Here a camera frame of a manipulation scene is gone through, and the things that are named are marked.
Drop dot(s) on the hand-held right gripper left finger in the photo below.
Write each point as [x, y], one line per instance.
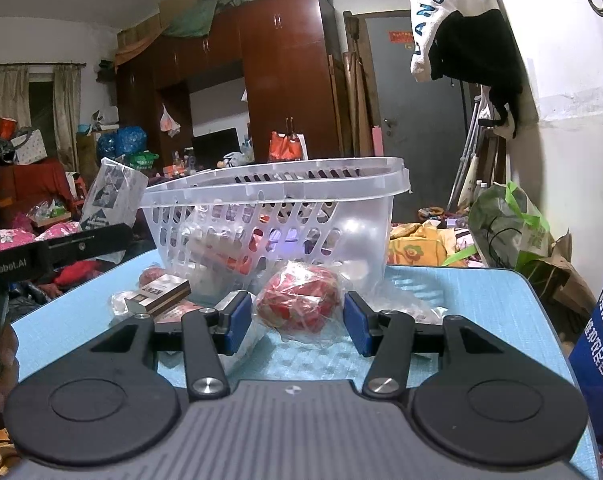
[239, 322]

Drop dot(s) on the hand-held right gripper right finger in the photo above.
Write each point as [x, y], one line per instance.
[356, 322]

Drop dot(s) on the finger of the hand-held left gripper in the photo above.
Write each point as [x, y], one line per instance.
[88, 247]

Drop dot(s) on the black white packet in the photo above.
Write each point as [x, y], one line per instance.
[112, 192]

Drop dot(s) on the pink box with red rings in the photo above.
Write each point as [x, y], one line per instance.
[226, 260]

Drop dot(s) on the brown-sided box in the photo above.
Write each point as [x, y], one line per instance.
[159, 294]

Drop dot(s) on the white plastic basket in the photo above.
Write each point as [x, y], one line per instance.
[361, 220]

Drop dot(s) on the person's left hand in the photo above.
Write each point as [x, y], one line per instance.
[7, 365]

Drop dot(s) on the pink floral blanket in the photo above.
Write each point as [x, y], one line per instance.
[11, 240]

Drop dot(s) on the empty clear plastic bag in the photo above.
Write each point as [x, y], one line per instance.
[416, 305]

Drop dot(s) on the small red packet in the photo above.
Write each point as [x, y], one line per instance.
[150, 276]

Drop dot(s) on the yellow floral bedding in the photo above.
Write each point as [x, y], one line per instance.
[421, 247]

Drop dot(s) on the blue plastic sack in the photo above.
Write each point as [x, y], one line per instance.
[124, 141]

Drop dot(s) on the narrow beige curtain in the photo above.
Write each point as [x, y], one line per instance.
[66, 110]

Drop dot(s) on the white hanging plastic bag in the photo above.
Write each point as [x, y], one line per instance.
[169, 122]

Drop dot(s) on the black monitor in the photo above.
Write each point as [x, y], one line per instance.
[215, 147]

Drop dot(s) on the wide beige curtain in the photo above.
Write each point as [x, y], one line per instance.
[3, 95]

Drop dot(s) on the green plastic bag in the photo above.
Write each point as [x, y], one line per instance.
[506, 225]

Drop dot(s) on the orange gift bag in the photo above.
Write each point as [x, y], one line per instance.
[285, 146]

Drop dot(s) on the grey door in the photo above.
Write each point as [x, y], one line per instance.
[416, 135]

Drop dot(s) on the metal crutches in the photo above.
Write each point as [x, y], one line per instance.
[469, 145]

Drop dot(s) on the brown paper bag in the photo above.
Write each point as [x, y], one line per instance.
[566, 280]

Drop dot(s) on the blue shopping bag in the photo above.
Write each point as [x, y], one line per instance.
[601, 350]

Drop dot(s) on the green tarp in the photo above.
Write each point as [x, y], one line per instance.
[191, 17]

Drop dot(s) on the brown wooden wardrobe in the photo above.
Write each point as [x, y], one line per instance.
[281, 70]

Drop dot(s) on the black hanging garment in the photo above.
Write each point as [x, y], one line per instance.
[481, 60]

